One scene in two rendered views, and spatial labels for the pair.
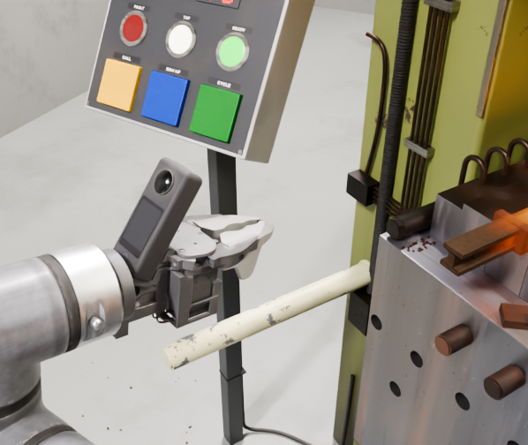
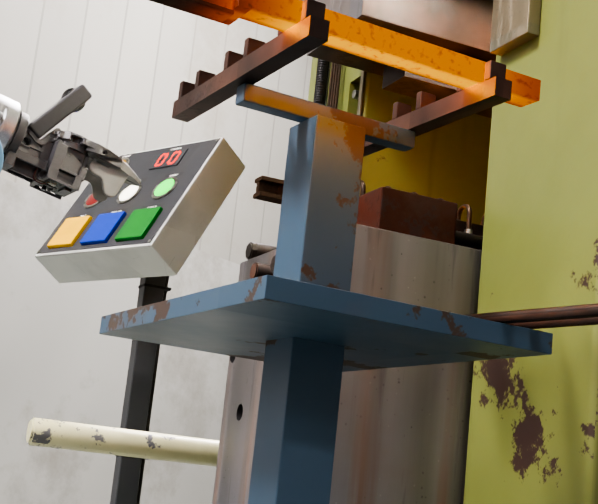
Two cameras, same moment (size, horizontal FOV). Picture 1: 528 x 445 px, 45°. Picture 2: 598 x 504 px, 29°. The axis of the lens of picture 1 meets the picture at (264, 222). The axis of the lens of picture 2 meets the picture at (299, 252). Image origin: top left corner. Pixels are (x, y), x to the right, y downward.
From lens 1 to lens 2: 1.46 m
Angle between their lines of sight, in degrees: 48
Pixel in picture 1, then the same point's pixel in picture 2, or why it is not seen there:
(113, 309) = (12, 116)
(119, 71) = (73, 222)
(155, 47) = (108, 203)
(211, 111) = (135, 222)
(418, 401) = (252, 398)
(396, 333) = not seen: hidden behind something
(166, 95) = (104, 224)
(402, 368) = (245, 378)
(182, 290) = (58, 150)
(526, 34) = (384, 163)
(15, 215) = not seen: outside the picture
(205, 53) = (144, 195)
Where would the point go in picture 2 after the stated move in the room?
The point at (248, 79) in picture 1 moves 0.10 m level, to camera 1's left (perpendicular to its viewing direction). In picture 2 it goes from (171, 198) to (117, 195)
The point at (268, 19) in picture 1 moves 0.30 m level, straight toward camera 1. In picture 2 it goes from (196, 164) to (153, 108)
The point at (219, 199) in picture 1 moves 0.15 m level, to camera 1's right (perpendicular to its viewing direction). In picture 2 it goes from (134, 367) to (213, 375)
